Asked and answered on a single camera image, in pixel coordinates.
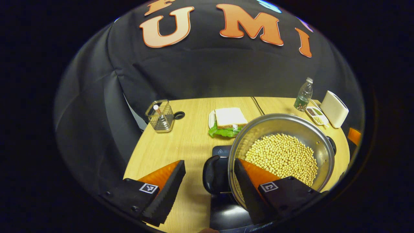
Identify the metal wire cutlery holder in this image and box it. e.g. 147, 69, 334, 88
145, 99, 175, 133

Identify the pile of soybeans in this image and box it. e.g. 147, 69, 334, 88
244, 133, 319, 187

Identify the white divided dish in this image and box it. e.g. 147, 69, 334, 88
306, 106, 329, 126

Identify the black induction cooktop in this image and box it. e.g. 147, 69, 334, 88
210, 145, 275, 232

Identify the black backdrop cloth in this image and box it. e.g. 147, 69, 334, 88
53, 0, 364, 207

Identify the steel pot with black handles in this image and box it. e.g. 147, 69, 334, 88
202, 113, 337, 211

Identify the black power cable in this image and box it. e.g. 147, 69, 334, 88
251, 96, 266, 116

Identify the sandwich with lettuce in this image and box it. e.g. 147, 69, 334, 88
209, 107, 249, 139

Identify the clear plastic water bottle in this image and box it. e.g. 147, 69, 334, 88
294, 77, 313, 112

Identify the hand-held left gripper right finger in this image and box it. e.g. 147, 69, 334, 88
234, 158, 329, 224

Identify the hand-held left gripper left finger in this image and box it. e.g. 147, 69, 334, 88
99, 160, 187, 227

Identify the wooden handled utensil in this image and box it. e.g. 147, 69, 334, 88
153, 104, 169, 125

